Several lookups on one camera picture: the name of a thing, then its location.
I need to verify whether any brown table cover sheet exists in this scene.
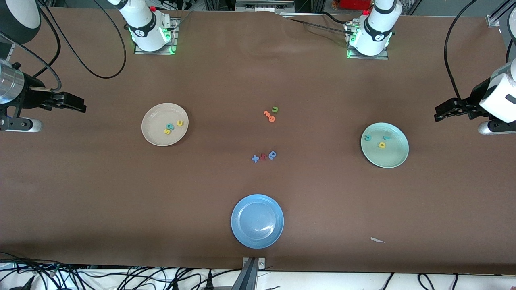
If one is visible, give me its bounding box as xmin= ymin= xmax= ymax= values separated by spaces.
xmin=0 ymin=6 xmax=516 ymax=275

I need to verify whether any long black cable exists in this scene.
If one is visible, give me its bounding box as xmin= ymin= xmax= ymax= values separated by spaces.
xmin=287 ymin=18 xmax=353 ymax=33

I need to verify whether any aluminium frame profile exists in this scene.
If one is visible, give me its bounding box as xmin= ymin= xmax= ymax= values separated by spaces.
xmin=486 ymin=0 xmax=516 ymax=28

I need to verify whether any beige brown plate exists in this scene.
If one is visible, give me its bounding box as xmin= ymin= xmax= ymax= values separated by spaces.
xmin=141 ymin=103 xmax=189 ymax=147

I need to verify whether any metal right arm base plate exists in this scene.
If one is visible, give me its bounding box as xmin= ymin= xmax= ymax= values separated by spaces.
xmin=134 ymin=17 xmax=179 ymax=55

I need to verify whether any light green plate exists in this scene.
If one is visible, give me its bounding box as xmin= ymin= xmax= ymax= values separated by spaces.
xmin=361 ymin=122 xmax=409 ymax=168

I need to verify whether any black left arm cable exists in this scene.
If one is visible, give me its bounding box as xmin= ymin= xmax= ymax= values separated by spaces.
xmin=444 ymin=0 xmax=514 ymax=101

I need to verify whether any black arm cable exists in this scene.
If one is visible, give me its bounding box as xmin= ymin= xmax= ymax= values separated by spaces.
xmin=444 ymin=0 xmax=514 ymax=101
xmin=0 ymin=0 xmax=127 ymax=93

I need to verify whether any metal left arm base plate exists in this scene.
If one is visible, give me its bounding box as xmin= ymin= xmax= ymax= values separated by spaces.
xmin=346 ymin=22 xmax=389 ymax=60

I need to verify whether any red box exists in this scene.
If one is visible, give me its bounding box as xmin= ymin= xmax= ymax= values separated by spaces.
xmin=340 ymin=0 xmax=375 ymax=10

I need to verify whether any blue plate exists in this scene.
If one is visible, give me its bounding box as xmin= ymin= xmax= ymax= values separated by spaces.
xmin=231 ymin=194 xmax=284 ymax=249

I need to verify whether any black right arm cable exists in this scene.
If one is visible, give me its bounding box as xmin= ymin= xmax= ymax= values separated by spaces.
xmin=0 ymin=0 xmax=127 ymax=93

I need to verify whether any short black cable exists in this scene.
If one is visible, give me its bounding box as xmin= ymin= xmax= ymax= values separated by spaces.
xmin=320 ymin=11 xmax=349 ymax=24

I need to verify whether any grey equipment box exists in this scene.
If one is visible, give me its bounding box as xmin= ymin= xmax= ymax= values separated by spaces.
xmin=235 ymin=0 xmax=295 ymax=13

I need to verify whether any dark aluminium post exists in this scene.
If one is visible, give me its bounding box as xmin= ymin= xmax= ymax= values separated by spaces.
xmin=231 ymin=259 xmax=258 ymax=290

